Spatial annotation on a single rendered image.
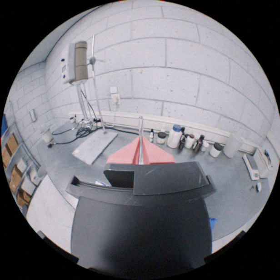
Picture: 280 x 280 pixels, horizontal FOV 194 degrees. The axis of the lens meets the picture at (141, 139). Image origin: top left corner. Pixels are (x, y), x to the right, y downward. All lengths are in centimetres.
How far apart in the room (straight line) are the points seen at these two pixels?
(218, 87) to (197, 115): 26
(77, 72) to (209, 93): 72
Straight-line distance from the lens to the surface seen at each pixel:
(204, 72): 63
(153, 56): 62
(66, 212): 45
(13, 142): 217
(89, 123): 49
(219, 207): 47
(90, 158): 49
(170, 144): 49
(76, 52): 49
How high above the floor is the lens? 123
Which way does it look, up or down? 38 degrees down
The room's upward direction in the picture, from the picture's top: straight up
